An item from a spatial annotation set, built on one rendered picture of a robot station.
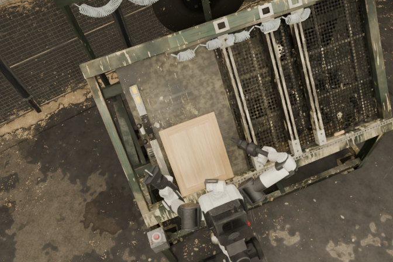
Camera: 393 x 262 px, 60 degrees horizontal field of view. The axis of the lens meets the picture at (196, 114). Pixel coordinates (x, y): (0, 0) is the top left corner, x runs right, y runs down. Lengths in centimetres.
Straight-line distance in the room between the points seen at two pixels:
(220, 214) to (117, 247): 176
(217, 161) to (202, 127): 30
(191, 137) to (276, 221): 144
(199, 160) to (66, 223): 184
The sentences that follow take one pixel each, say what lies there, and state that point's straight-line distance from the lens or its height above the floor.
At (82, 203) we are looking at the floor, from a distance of 396.
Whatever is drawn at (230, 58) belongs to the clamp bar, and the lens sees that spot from 247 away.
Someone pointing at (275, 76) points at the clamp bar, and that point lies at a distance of 261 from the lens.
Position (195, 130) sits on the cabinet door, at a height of 126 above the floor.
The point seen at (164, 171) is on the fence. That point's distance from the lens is 258.
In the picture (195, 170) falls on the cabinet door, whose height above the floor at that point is 102.
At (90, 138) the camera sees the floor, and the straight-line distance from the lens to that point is 431.
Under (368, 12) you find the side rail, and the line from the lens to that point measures 299.
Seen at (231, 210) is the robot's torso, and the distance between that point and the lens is 212.
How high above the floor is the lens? 341
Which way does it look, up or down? 55 degrees down
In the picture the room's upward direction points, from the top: 10 degrees counter-clockwise
